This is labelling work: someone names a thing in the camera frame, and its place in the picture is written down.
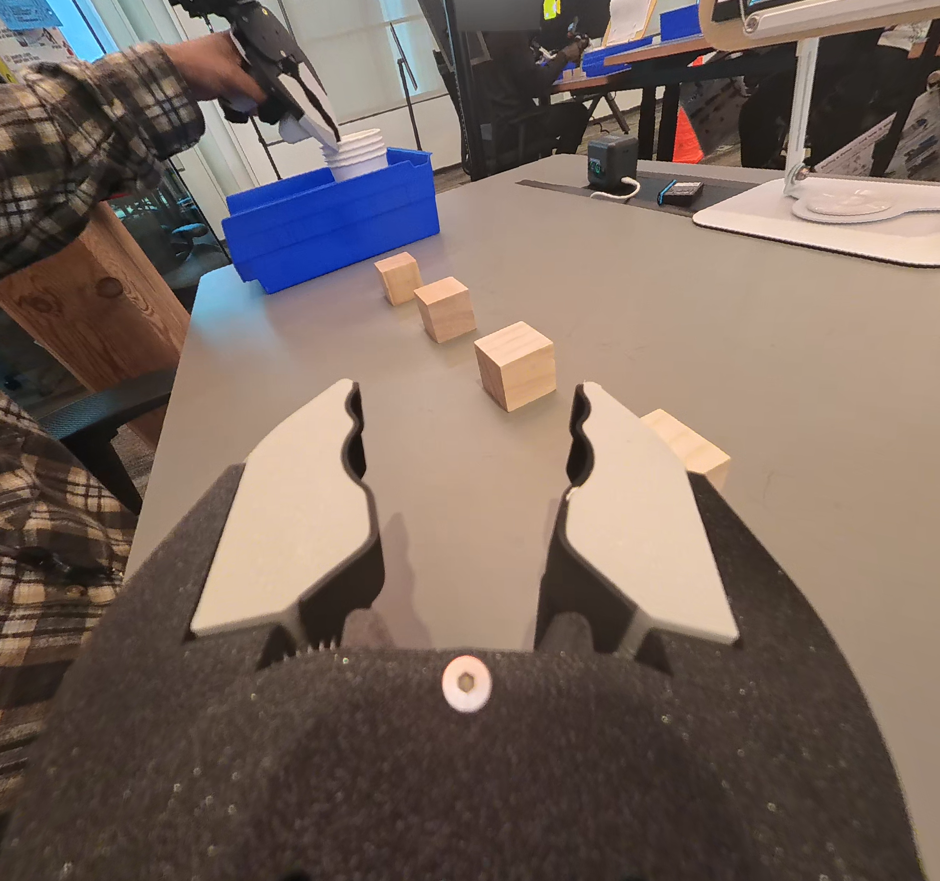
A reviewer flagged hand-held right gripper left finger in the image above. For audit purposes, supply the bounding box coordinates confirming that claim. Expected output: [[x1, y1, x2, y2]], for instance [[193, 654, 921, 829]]
[[189, 379, 386, 658]]

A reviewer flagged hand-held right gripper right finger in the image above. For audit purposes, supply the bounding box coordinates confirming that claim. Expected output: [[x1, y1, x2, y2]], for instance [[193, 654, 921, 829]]
[[535, 381, 741, 656]]

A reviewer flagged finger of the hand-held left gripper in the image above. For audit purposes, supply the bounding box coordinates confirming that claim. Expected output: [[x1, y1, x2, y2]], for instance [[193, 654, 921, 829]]
[[278, 114, 331, 147], [282, 62, 342, 143]]

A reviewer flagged wooden cube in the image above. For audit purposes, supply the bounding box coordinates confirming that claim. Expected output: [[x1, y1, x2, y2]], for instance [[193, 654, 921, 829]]
[[474, 321, 557, 412], [375, 251, 424, 307], [413, 276, 477, 344], [641, 408, 732, 494]]

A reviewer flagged blue plastic bin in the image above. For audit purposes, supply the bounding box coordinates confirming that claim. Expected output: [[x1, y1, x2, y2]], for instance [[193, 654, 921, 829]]
[[222, 148, 442, 294]]

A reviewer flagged person's left forearm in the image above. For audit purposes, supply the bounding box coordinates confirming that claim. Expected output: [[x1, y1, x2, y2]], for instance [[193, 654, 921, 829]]
[[0, 42, 207, 280]]

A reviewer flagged person's left hand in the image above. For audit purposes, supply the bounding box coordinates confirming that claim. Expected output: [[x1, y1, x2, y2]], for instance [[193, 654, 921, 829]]
[[162, 32, 267, 103]]

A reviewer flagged black vertical pole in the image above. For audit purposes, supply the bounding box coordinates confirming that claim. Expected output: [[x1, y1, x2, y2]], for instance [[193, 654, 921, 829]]
[[435, 0, 478, 180]]

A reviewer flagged black chair armrest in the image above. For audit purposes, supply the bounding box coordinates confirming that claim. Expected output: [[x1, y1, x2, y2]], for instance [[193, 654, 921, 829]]
[[37, 370, 177, 515]]

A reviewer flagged wooden pillar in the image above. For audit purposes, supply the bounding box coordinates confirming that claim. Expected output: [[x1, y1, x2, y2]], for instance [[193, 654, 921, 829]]
[[0, 201, 192, 449]]

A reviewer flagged blue background bin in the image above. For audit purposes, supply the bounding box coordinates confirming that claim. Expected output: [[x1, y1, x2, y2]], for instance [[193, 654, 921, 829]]
[[543, 47, 633, 81], [659, 4, 706, 42]]

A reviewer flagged black power bank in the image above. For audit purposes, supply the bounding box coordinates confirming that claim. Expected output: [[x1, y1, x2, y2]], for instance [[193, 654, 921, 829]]
[[587, 134, 638, 189]]

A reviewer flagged wooden clipboard stand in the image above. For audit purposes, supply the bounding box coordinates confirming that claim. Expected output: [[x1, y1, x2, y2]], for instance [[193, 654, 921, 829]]
[[604, 0, 659, 46]]

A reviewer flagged wooden background desk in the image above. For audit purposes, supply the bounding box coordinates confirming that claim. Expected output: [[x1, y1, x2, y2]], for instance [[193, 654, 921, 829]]
[[551, 36, 735, 162]]

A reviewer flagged white tablet stand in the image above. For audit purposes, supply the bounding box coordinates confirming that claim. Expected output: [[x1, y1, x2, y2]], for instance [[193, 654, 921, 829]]
[[692, 0, 940, 268]]

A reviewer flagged orange traffic cone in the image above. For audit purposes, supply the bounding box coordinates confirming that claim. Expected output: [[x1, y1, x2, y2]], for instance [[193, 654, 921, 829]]
[[672, 106, 705, 164]]

